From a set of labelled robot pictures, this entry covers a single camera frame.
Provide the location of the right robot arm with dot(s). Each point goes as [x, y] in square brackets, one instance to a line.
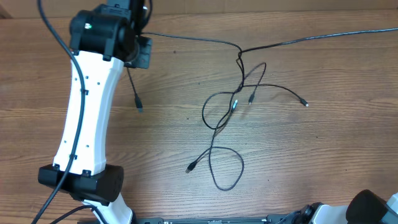
[365, 208]

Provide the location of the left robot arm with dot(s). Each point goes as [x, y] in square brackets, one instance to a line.
[105, 42]

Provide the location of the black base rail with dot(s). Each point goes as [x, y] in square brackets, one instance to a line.
[268, 219]

